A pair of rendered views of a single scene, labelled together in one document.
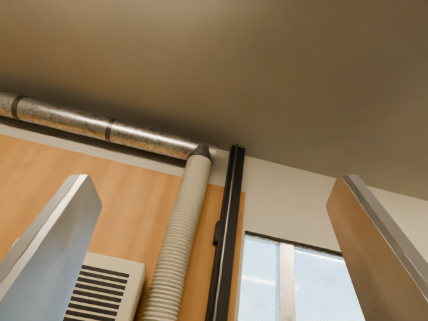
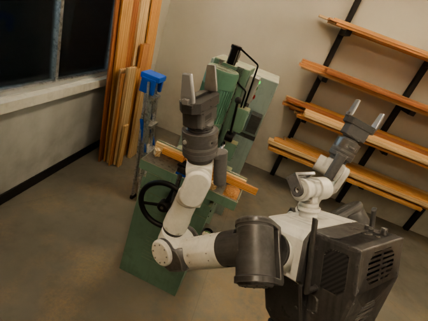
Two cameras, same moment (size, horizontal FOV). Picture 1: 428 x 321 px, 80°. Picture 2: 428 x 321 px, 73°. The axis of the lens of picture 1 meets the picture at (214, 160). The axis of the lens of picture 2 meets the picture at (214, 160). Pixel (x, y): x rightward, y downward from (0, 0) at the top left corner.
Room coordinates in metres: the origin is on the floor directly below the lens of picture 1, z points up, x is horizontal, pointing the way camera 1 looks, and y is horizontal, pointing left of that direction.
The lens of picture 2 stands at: (-0.11, 0.61, 1.75)
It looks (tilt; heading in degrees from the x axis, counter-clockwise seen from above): 26 degrees down; 280
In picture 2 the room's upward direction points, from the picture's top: 21 degrees clockwise
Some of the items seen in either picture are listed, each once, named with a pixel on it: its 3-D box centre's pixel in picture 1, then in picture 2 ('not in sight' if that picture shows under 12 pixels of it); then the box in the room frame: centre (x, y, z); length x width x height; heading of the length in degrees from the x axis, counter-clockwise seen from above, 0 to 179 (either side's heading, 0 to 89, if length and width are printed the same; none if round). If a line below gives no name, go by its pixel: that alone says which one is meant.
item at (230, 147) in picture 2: not in sight; (228, 149); (0.12, -1.08, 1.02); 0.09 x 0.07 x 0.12; 3
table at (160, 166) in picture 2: not in sight; (190, 180); (0.22, -0.79, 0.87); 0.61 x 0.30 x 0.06; 3
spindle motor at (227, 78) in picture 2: not in sight; (214, 96); (0.27, -0.89, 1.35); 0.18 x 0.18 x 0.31
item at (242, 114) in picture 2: not in sight; (239, 118); (0.13, -1.11, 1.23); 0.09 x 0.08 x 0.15; 93
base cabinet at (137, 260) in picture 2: not in sight; (175, 221); (0.28, -1.01, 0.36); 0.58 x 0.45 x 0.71; 93
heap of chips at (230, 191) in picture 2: not in sight; (232, 190); (-0.02, -0.82, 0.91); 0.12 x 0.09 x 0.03; 93
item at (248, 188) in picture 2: not in sight; (209, 171); (0.16, -0.90, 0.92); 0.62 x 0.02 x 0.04; 3
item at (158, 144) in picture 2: not in sight; (199, 164); (0.23, -0.91, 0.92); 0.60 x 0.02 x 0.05; 3
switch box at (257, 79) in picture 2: not in sight; (251, 88); (0.14, -1.22, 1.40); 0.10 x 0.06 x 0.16; 93
